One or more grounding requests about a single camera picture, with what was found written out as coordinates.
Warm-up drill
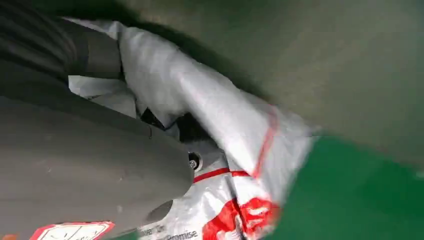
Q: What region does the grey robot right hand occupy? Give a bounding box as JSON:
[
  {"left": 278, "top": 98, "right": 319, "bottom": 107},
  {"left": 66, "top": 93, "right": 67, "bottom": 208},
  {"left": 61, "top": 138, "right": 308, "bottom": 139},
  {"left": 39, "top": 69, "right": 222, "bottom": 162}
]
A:
[{"left": 0, "top": 33, "right": 227, "bottom": 240}]

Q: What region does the ribbed grey right arm sleeve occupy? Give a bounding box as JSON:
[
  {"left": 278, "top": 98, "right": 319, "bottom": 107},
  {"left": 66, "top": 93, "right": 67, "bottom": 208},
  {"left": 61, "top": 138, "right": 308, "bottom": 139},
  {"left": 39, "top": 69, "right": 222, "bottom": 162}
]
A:
[{"left": 0, "top": 0, "right": 89, "bottom": 84}]

